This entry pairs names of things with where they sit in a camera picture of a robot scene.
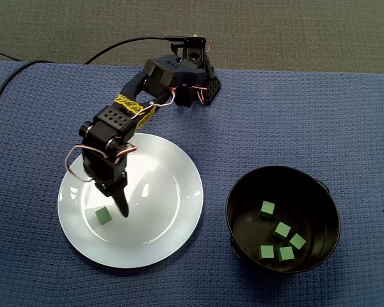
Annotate black metal pot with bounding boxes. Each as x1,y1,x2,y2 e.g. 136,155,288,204
225,165,342,274

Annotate green cube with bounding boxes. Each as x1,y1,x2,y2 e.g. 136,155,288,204
277,246,296,263
287,233,307,251
273,221,292,240
95,206,113,226
259,200,276,220
259,244,275,260

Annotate long black cable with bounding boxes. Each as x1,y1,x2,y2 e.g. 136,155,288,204
0,36,188,154

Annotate blue waffle cloth mat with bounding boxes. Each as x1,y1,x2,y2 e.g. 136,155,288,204
0,60,384,307

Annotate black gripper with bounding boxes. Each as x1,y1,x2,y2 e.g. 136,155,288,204
82,149,130,219

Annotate white servo wire loop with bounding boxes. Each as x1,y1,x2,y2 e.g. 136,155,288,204
65,143,97,184

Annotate white round plate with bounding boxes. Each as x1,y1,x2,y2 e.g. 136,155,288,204
57,132,204,269

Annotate thin black floor cable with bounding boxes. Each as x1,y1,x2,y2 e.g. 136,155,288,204
0,47,22,62

